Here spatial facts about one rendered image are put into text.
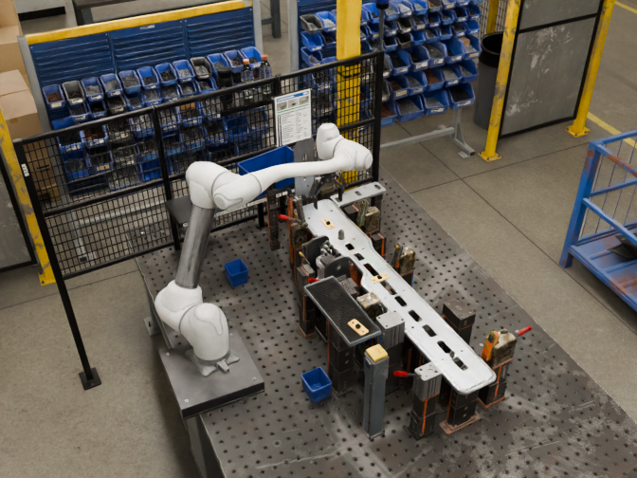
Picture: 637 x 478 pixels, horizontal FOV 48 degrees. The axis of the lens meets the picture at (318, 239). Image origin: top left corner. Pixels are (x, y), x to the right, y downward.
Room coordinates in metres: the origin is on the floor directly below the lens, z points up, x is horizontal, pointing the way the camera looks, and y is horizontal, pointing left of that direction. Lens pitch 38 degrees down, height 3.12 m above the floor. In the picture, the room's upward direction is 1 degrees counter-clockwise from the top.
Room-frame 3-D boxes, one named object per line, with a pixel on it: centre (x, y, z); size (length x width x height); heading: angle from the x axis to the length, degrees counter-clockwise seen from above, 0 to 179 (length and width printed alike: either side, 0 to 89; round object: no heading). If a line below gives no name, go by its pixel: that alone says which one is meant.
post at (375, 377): (1.83, -0.21, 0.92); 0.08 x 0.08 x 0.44; 28
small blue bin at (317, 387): (2.03, 0.02, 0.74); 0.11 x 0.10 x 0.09; 28
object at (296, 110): (3.37, 0.13, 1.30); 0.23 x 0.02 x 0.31; 118
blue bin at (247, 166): (3.17, 0.24, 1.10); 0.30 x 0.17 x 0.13; 126
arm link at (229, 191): (2.42, 0.34, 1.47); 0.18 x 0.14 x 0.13; 138
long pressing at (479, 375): (2.41, -0.29, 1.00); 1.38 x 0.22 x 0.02; 28
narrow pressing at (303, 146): (3.07, 0.07, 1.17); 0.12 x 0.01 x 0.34; 118
